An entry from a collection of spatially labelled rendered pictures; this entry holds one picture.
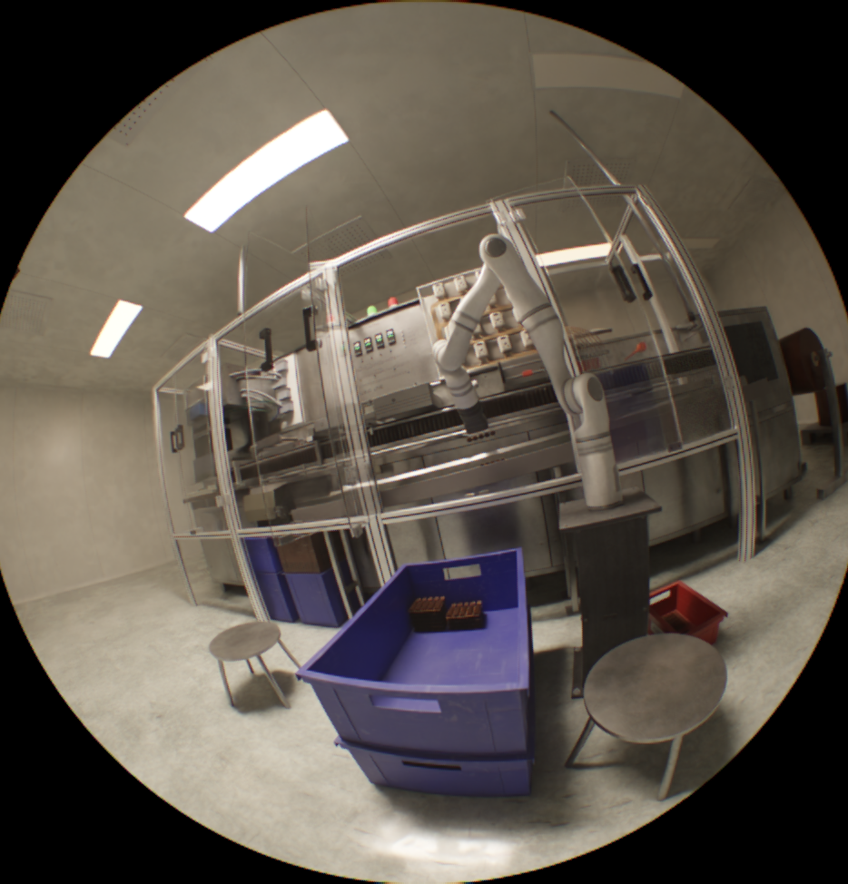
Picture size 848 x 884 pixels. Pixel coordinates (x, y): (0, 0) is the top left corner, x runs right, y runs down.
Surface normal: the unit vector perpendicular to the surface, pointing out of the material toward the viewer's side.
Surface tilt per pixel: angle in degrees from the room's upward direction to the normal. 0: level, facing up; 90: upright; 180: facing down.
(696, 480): 90
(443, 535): 90
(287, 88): 180
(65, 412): 90
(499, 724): 90
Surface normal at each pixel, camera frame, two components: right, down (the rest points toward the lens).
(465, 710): -0.27, 0.00
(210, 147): 0.22, 0.97
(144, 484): 0.93, -0.22
